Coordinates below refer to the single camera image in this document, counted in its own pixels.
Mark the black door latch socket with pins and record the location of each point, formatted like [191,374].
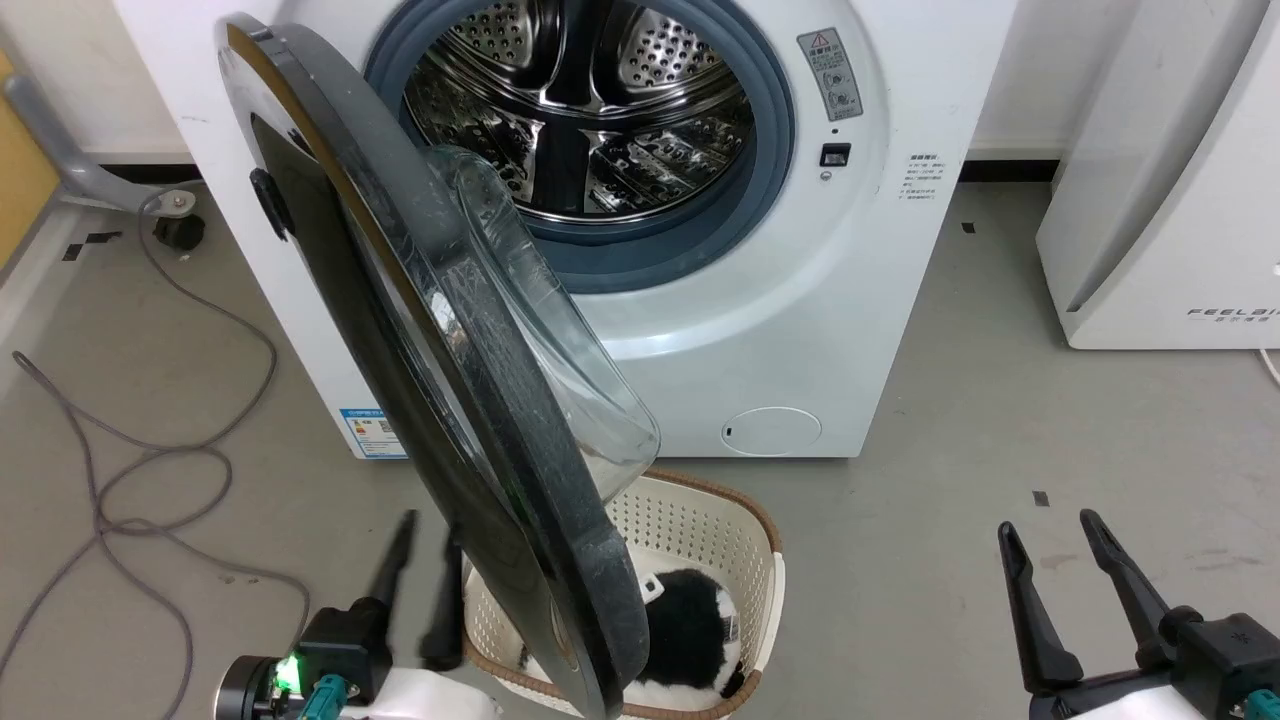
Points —
[835,155]

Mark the cream plastic laundry basket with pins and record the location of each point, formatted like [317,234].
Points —
[700,520]

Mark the white front-load washing machine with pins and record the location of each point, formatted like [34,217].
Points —
[800,300]

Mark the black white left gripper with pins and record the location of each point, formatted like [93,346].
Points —
[345,640]

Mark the round white filter cover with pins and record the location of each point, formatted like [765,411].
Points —
[772,432]

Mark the blue white energy label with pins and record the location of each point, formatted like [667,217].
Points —
[372,435]

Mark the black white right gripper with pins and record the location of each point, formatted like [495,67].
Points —
[1225,660]

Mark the grey rubber door gasket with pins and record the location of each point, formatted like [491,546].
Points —
[770,150]

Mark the yellow wooden panel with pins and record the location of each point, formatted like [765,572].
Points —
[20,170]

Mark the black caster wheel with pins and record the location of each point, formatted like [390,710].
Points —
[179,232]

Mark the black round washing machine door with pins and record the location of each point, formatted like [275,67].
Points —
[440,400]

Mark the black and white garment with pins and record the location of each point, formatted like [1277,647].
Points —
[685,630]

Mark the grey warning sticker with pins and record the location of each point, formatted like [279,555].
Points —
[830,75]

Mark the grey metal chair leg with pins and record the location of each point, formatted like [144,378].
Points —
[60,150]

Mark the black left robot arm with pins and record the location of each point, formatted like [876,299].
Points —
[245,690]

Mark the white standing appliance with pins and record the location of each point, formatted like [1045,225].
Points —
[1170,200]

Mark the perforated steel washer drum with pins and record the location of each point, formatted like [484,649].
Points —
[600,130]

